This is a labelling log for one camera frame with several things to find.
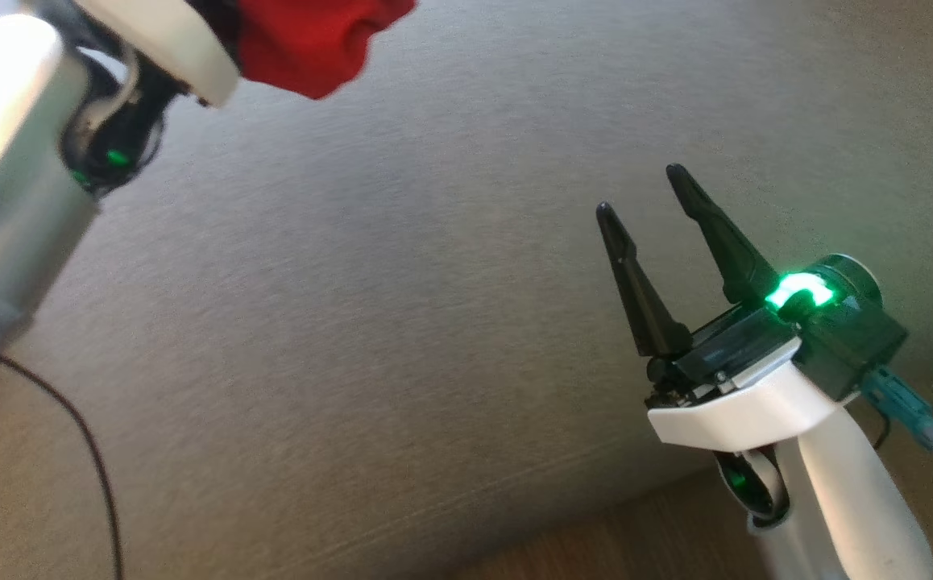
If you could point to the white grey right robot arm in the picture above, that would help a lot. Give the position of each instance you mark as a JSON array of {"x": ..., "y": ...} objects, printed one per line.
[{"x": 845, "y": 499}]

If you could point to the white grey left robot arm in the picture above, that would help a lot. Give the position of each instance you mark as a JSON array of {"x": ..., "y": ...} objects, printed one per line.
[{"x": 7, "y": 185}]

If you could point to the dark right wrist camera box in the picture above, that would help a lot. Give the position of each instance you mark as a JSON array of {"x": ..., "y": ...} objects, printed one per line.
[{"x": 849, "y": 338}]

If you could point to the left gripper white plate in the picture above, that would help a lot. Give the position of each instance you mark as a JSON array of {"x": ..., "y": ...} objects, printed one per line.
[{"x": 172, "y": 40}]

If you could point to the red jersey with white stripes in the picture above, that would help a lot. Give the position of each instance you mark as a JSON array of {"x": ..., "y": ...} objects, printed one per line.
[{"x": 309, "y": 44}]

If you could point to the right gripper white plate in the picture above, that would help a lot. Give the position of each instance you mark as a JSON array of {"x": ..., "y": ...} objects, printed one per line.
[{"x": 744, "y": 403}]

